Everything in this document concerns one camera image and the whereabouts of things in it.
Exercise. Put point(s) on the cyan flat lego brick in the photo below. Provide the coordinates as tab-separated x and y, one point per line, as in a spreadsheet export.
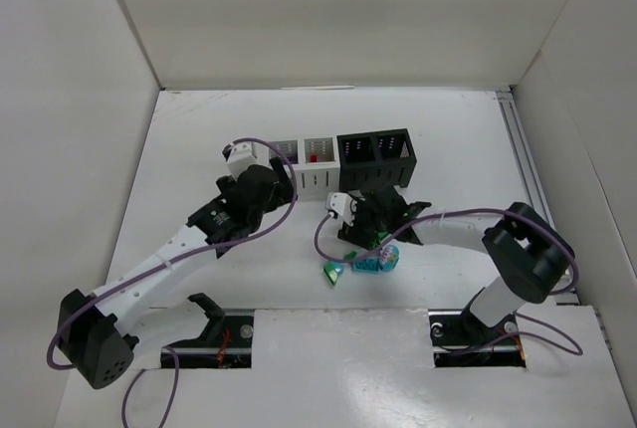
366	266

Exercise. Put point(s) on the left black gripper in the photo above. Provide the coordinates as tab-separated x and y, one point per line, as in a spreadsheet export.
278	182

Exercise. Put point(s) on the aluminium rail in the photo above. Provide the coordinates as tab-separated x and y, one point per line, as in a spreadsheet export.
522	154

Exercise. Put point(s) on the white double container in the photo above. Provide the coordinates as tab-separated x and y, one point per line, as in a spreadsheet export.
316	180

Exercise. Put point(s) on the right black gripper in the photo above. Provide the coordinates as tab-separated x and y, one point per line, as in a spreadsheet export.
373	224

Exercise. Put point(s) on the green and blue lego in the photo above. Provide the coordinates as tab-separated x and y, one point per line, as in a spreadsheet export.
333	271

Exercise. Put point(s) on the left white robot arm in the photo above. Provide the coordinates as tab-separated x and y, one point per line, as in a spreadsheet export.
100	334

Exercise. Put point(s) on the small green lego piece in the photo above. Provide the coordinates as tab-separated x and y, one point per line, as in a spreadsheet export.
349	257

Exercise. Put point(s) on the green square lego brick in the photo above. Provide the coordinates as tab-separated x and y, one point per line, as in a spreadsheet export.
377	240

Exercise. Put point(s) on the cyan printed round lego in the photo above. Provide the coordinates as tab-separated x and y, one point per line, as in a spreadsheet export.
388	258

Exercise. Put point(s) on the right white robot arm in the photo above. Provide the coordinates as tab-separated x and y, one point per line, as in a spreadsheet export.
530	257

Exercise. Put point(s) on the black double container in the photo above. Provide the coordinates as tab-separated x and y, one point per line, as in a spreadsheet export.
387	156

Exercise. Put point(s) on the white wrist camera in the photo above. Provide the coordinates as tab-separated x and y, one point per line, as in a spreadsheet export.
341	206
239	157

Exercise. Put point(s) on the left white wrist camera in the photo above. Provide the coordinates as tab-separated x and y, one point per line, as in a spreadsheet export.
239	157

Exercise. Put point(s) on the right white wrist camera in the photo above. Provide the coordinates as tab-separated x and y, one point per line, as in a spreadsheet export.
341	206

